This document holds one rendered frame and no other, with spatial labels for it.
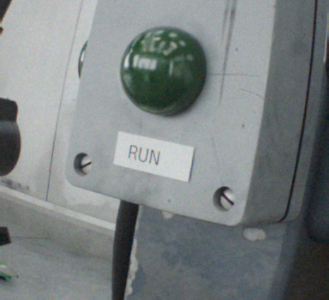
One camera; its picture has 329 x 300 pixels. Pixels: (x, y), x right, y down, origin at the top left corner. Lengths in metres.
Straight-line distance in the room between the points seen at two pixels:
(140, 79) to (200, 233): 0.08
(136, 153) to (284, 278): 0.08
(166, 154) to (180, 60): 0.03
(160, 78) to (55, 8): 7.11
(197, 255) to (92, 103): 0.07
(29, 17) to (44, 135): 0.99
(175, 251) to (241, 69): 0.09
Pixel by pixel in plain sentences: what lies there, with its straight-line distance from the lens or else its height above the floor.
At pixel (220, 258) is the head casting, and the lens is 0.37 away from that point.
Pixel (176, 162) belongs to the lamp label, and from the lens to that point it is 0.33.
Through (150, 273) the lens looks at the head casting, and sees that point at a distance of 0.39.
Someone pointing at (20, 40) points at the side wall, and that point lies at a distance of 7.62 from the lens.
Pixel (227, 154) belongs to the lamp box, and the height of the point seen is 1.26.
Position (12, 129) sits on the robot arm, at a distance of 0.79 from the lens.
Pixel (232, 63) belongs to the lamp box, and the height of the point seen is 1.29.
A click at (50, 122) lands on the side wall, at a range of 7.28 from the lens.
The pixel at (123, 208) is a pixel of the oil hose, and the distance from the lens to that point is 0.41.
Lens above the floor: 1.28
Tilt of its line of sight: 3 degrees down
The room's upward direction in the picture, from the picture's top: 10 degrees clockwise
